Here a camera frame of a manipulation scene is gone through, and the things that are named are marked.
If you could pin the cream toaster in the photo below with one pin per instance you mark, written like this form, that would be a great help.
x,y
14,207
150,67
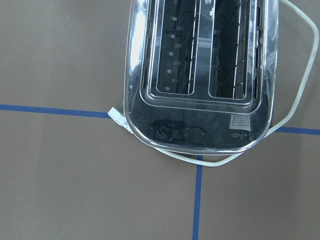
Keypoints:
x,y
200,75

